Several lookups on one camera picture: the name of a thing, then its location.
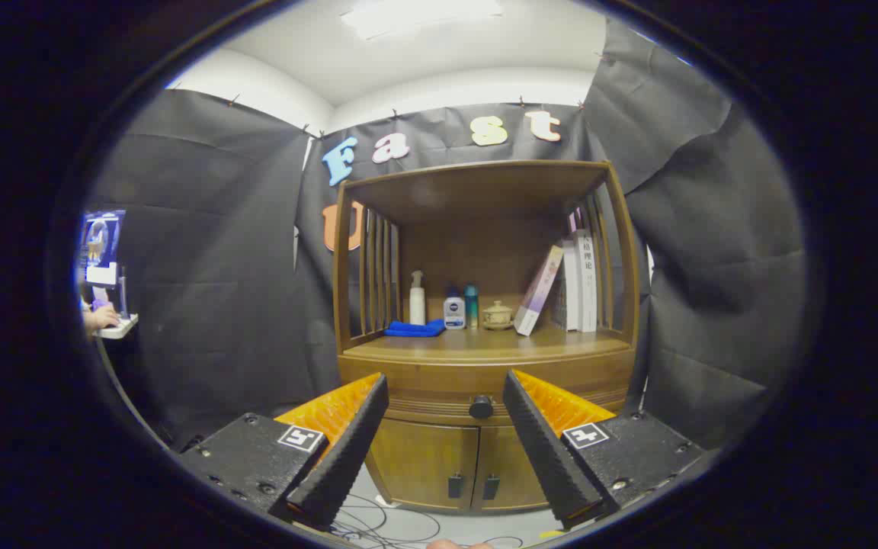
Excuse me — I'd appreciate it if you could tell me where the white book lettered spine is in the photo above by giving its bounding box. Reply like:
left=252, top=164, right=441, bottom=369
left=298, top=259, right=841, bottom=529
left=575, top=229, right=599, bottom=333

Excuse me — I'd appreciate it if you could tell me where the computer monitor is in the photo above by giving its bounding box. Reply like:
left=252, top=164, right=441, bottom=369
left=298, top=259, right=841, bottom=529
left=77, top=210, right=127, bottom=287

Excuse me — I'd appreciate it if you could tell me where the wooden cabinet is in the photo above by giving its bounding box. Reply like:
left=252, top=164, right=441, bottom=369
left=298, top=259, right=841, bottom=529
left=331, top=159, right=642, bottom=513

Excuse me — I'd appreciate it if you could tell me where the black backdrop cloth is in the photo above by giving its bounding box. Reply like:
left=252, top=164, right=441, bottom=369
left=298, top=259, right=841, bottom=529
left=85, top=15, right=809, bottom=451

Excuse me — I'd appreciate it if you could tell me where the white pump bottle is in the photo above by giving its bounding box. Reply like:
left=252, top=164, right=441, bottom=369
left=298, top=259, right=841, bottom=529
left=409, top=270, right=427, bottom=326

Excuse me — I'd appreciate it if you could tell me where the tangle of black cables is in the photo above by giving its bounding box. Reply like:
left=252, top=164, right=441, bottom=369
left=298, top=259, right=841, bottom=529
left=332, top=492, right=524, bottom=549

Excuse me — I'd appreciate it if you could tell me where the grey patterned book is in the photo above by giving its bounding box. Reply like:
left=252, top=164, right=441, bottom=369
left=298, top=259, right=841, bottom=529
left=550, top=267, right=566, bottom=329

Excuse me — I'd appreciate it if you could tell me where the purple and white book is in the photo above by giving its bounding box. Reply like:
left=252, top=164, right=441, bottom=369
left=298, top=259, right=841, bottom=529
left=514, top=245, right=566, bottom=337

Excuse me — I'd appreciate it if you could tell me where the white stand tray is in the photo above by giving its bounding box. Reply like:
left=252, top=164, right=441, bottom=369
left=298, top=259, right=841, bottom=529
left=95, top=313, right=139, bottom=340

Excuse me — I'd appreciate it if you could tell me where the plain white book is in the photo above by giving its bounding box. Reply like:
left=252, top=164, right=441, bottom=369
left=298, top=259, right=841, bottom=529
left=561, top=240, right=579, bottom=331

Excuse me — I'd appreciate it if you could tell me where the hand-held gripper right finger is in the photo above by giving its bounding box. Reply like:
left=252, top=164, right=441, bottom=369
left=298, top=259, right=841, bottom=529
left=502, top=369, right=707, bottom=531

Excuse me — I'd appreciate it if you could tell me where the wooden drawer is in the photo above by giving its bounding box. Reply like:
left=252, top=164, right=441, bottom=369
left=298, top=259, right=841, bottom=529
left=338, top=352, right=636, bottom=422

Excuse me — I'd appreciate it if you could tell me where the folded blue cloth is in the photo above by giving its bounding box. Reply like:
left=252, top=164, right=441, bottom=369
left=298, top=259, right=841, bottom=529
left=384, top=319, right=446, bottom=338

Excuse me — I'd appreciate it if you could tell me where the beige lidded ceramic cup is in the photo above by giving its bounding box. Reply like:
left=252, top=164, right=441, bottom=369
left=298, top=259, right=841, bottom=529
left=482, top=300, right=514, bottom=331

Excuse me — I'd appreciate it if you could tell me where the wooden cabinet door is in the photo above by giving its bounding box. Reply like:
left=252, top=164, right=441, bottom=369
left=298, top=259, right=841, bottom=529
left=369, top=418, right=479, bottom=510
left=473, top=425, right=550, bottom=512

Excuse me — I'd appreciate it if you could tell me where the white bottle blue cap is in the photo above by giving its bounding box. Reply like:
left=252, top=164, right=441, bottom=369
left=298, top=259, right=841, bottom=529
left=444, top=286, right=466, bottom=330

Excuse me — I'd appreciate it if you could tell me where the grey stand pole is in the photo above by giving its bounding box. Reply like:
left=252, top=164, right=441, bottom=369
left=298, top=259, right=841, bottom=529
left=96, top=338, right=171, bottom=451

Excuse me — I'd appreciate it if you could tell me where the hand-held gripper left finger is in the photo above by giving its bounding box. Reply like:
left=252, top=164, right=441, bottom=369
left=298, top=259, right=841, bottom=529
left=180, top=372, right=390, bottom=532

